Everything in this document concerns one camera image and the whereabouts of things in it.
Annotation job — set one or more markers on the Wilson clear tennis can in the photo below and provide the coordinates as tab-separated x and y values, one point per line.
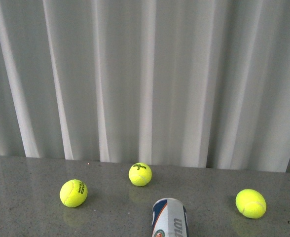
169	219

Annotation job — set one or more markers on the Wilson 3 tennis ball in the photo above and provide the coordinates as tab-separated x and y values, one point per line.
140	174

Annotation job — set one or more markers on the Head Team tennis ball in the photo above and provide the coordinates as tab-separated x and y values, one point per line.
73	193

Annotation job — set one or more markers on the plain yellow tennis ball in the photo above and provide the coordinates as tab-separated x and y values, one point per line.
250	203

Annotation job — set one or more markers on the grey pleated curtain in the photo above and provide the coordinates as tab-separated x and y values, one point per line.
197	83

